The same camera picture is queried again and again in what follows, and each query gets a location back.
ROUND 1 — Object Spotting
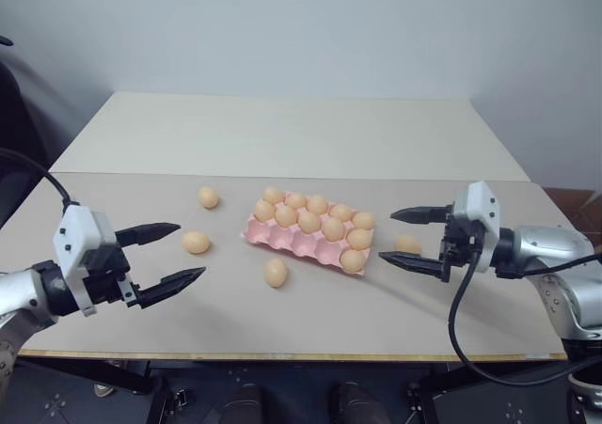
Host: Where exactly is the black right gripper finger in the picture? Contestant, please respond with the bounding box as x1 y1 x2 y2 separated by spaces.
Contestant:
389 204 449 228
377 250 446 282

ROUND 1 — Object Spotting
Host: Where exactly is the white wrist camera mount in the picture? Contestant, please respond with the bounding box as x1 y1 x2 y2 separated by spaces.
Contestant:
452 180 502 269
52 202 118 318

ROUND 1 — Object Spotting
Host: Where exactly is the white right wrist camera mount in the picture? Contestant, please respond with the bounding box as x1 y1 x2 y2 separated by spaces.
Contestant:
452 180 502 269

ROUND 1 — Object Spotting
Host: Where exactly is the dark rounded shape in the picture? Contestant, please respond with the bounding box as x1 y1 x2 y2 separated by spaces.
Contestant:
220 383 263 424
336 381 391 424

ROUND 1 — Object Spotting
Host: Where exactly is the pink egg tray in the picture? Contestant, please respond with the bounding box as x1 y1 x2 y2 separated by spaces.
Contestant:
240 191 372 275

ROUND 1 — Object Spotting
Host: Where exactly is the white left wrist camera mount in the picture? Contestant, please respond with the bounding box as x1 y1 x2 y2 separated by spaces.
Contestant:
52 202 118 318

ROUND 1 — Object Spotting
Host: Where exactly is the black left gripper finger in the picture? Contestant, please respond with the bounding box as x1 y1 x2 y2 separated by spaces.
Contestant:
115 222 182 249
137 266 208 309

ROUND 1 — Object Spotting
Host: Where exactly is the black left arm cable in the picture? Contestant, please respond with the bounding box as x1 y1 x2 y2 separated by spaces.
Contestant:
0 148 80 208

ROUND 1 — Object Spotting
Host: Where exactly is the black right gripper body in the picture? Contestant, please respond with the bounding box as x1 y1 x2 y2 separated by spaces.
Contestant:
438 202 486 283

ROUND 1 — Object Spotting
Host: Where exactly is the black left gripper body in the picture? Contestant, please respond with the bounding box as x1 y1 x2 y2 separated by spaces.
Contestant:
80 243 142 307

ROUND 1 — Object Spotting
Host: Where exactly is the black base frame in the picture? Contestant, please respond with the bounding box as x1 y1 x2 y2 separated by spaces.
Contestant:
13 356 166 424
404 360 584 424

